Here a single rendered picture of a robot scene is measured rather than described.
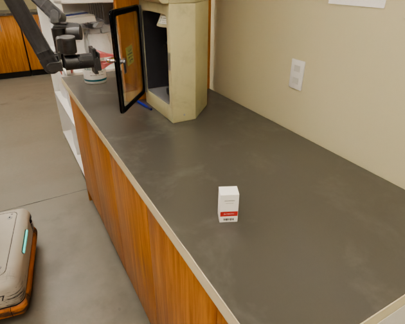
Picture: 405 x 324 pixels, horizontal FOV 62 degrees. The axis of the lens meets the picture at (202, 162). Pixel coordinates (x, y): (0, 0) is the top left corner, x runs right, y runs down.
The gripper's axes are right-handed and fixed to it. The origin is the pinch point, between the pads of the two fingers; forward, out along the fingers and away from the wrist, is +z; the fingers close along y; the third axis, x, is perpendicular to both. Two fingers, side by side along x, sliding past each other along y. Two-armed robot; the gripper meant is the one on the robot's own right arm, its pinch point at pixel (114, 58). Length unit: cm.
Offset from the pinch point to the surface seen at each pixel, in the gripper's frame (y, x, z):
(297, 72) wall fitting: -3, -44, 60
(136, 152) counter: -26.1, -36.4, -5.6
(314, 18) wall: 17, -48, 61
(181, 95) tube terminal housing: -14.2, -17.8, 21.8
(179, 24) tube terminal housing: 13.8, -17.9, 21.7
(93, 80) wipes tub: -24, 57, 1
